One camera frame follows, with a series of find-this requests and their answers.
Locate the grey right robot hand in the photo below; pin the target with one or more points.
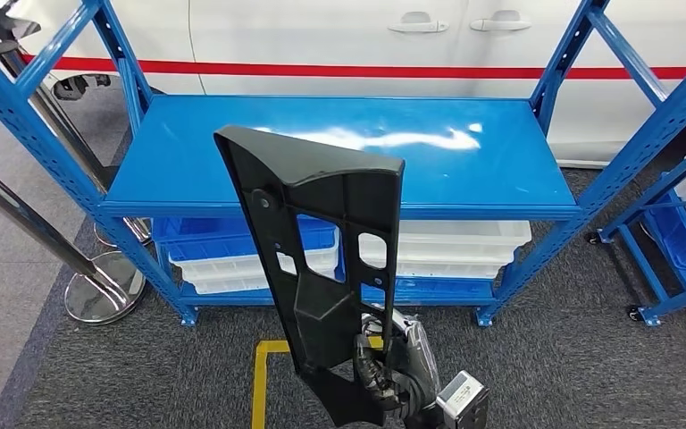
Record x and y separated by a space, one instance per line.
420 367

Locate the black plastic frame part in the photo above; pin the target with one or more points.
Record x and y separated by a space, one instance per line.
319 320

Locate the blue steel shelf rack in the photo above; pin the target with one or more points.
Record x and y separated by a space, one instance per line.
642 266
437 166

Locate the yellow floor tape square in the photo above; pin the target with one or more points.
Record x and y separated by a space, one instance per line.
259 391

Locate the red barrier belt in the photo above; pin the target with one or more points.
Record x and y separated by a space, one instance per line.
319 71

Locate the white car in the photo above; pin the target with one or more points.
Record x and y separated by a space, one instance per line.
319 35

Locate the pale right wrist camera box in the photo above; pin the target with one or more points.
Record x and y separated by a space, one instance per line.
464 402

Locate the chrome stanchion post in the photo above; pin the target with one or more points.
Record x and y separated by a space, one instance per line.
106 293
8 26

